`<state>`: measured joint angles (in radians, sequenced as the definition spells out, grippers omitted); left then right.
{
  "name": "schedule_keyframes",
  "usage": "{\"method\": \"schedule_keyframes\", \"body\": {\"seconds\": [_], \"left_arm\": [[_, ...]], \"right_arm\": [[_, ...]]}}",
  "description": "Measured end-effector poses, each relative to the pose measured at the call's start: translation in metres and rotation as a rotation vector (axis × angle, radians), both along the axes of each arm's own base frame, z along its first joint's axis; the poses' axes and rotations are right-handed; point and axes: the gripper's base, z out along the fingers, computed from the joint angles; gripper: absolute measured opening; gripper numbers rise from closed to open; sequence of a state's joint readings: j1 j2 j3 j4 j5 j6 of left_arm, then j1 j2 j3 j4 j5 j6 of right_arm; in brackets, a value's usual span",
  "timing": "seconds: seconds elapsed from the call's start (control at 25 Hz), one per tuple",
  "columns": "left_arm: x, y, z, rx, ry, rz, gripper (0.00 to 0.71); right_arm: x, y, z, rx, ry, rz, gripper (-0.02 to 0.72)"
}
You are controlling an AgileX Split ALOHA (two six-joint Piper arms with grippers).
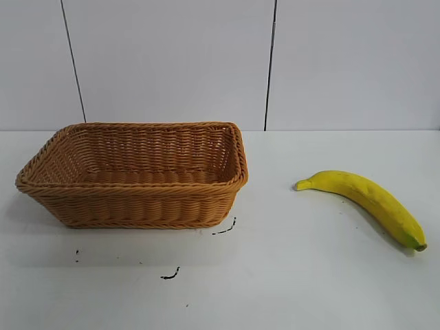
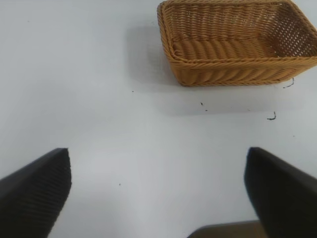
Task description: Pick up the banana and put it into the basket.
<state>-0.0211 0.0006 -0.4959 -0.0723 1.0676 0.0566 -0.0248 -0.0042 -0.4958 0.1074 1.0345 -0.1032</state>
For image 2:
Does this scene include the woven wicker basket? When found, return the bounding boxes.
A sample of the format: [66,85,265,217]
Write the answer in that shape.
[157,0,317,87]

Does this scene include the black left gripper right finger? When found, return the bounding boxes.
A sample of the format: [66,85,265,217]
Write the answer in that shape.
[244,147,317,238]

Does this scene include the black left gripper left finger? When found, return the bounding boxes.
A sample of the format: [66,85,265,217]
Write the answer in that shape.
[0,148,73,238]

